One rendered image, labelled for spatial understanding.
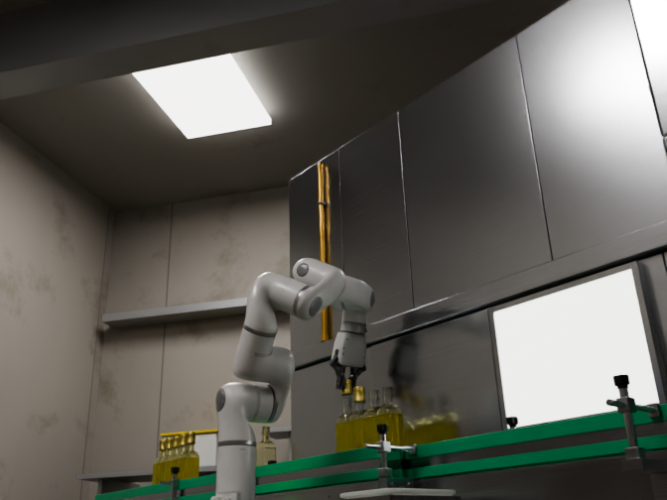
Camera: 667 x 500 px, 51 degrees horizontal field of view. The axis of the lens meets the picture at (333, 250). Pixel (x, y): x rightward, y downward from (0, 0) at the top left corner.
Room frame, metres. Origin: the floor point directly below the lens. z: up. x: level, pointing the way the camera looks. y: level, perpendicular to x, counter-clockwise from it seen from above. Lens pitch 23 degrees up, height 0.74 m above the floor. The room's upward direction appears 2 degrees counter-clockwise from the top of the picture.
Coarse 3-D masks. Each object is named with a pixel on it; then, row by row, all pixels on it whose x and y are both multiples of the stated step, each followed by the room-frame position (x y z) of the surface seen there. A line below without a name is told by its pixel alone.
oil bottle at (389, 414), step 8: (384, 408) 1.96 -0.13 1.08; (392, 408) 1.96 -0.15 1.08; (376, 416) 1.98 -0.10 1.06; (384, 416) 1.96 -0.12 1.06; (392, 416) 1.95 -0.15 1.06; (400, 416) 1.97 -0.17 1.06; (376, 424) 1.99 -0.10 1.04; (392, 424) 1.95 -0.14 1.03; (400, 424) 1.97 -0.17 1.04; (392, 432) 1.95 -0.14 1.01; (400, 432) 1.97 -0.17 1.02; (392, 440) 1.95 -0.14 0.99; (400, 440) 1.97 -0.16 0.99
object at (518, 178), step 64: (576, 0) 1.56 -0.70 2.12; (512, 64) 1.73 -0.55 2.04; (576, 64) 1.59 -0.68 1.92; (640, 64) 1.46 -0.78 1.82; (384, 128) 2.15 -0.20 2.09; (448, 128) 1.93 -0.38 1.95; (512, 128) 1.76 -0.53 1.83; (576, 128) 1.61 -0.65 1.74; (640, 128) 1.49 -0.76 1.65; (384, 192) 2.16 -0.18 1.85; (448, 192) 1.96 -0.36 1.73; (512, 192) 1.78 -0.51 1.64; (576, 192) 1.64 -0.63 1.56; (640, 192) 1.52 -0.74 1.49; (384, 256) 2.18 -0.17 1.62; (448, 256) 1.98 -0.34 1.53; (512, 256) 1.80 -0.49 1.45; (576, 256) 1.64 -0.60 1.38; (640, 256) 1.54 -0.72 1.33; (320, 320) 2.44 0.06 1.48; (384, 320) 2.16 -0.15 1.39; (448, 320) 2.00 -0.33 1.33; (320, 384) 2.45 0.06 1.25; (320, 448) 2.45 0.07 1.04
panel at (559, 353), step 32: (576, 288) 1.65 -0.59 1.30; (608, 288) 1.58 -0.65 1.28; (512, 320) 1.79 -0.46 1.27; (544, 320) 1.72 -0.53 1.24; (576, 320) 1.66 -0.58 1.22; (608, 320) 1.59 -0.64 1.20; (640, 320) 1.54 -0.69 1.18; (512, 352) 1.80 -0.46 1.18; (544, 352) 1.73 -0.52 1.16; (576, 352) 1.67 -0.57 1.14; (608, 352) 1.61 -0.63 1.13; (640, 352) 1.55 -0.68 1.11; (512, 384) 1.81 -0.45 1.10; (544, 384) 1.74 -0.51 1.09; (576, 384) 1.68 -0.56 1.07; (608, 384) 1.62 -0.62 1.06; (640, 384) 1.56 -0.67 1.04; (512, 416) 1.82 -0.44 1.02; (544, 416) 1.75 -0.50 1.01; (576, 416) 1.69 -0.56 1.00
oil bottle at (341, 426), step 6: (342, 414) 2.11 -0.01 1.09; (348, 414) 2.10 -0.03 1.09; (336, 420) 2.11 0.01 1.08; (342, 420) 2.09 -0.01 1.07; (336, 426) 2.11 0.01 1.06; (342, 426) 2.09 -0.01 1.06; (336, 432) 2.11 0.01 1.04; (342, 432) 2.09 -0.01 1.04; (336, 438) 2.11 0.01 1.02; (342, 438) 2.09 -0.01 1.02; (336, 444) 2.11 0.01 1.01; (342, 444) 2.09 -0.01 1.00; (348, 444) 2.08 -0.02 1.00; (336, 450) 2.12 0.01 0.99; (342, 450) 2.09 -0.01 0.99
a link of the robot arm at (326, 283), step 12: (300, 264) 1.73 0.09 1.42; (312, 264) 1.72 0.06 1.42; (324, 264) 1.72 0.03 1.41; (300, 276) 1.73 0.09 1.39; (312, 276) 1.71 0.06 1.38; (324, 276) 1.70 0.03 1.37; (336, 276) 1.70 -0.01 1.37; (312, 288) 1.65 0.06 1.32; (324, 288) 1.67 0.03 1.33; (336, 288) 1.71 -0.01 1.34; (300, 300) 1.64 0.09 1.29; (312, 300) 1.64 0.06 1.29; (324, 300) 1.68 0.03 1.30; (300, 312) 1.65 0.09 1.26; (312, 312) 1.67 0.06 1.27
